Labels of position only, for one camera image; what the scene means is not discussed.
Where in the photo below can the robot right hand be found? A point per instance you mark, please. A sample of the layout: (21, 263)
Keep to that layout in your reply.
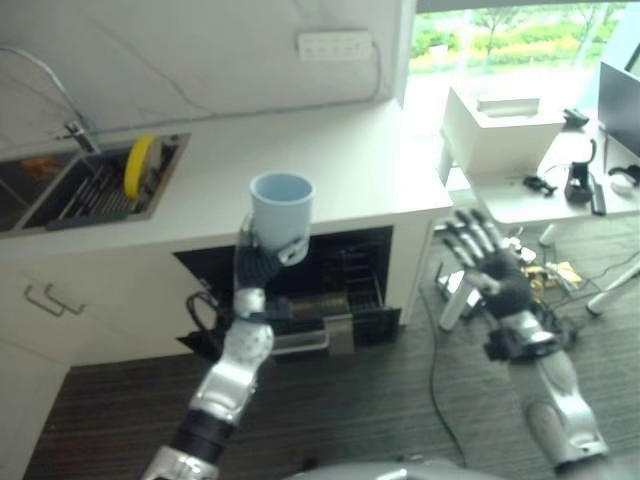
(505, 285)

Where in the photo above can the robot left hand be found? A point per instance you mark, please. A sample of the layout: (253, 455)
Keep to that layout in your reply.
(255, 267)

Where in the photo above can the light blue cup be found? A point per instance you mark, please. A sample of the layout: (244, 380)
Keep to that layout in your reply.
(282, 210)

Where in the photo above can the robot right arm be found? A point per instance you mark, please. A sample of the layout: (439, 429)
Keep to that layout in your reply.
(555, 390)

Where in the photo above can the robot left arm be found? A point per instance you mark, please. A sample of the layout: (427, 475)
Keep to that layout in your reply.
(235, 370)

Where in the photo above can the black built-in dishwasher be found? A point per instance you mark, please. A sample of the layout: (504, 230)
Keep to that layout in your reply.
(350, 280)

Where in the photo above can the silver floor device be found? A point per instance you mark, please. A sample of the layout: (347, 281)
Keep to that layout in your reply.
(457, 287)

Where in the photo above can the yellow packet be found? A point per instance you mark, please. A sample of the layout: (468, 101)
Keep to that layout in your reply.
(562, 272)

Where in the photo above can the white table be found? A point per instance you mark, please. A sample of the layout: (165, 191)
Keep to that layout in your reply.
(540, 205)

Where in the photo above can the black tangled part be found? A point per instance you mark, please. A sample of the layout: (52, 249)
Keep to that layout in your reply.
(540, 185)

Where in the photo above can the black upright gadget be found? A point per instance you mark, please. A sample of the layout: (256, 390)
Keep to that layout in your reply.
(577, 182)

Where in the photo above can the white counter cabinet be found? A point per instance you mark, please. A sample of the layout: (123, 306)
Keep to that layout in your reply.
(300, 150)

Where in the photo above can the black flat bar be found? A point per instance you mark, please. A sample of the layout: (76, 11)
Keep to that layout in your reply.
(598, 197)

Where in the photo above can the white plate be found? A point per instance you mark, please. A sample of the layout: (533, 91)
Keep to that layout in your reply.
(157, 160)

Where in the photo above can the white box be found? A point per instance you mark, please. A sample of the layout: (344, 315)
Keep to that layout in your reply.
(490, 135)

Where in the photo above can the yellow plate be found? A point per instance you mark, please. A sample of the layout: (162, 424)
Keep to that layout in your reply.
(136, 167)

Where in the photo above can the white and black headset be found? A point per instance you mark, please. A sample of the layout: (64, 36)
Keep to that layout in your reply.
(625, 180)

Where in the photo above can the steel dish rack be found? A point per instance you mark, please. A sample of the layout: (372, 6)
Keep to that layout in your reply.
(95, 200)

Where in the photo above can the small black device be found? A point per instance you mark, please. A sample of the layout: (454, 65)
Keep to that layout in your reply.
(575, 116)

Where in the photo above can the dark monitor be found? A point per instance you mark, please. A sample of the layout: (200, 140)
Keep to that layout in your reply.
(620, 105)

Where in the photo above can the steel faucet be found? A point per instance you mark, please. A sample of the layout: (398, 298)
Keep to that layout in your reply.
(75, 127)

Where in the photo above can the white power strip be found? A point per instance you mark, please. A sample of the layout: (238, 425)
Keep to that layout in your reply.
(335, 46)

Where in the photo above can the steel kitchen sink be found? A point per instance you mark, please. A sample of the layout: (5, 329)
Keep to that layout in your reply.
(30, 190)

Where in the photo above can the window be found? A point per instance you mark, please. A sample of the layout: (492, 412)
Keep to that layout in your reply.
(500, 35)

